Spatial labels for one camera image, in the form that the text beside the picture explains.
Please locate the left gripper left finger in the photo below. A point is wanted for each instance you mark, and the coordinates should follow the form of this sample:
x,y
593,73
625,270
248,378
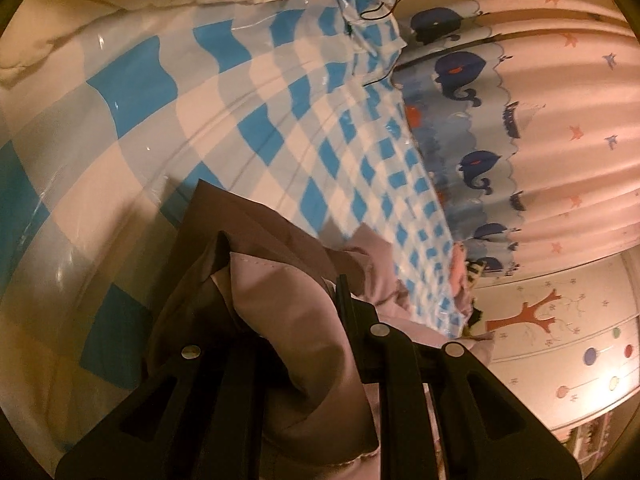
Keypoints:
x,y
165,409

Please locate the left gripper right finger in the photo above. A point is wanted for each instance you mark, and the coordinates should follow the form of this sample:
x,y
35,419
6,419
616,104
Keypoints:
x,y
443,414

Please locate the pink and brown jacket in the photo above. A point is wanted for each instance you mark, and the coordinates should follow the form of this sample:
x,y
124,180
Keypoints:
x,y
276,385

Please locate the pink clothes pile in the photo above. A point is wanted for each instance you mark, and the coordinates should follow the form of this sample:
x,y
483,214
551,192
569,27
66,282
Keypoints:
x,y
464,275

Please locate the tree decorated wardrobe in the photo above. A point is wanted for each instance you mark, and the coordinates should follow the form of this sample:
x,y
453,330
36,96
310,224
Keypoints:
x,y
567,344

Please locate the blue checkered plastic bed cover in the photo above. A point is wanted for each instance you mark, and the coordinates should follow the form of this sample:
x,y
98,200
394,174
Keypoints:
x,y
289,104

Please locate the whale pattern curtain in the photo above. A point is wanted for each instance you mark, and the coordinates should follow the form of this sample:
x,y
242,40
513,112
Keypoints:
x,y
527,116

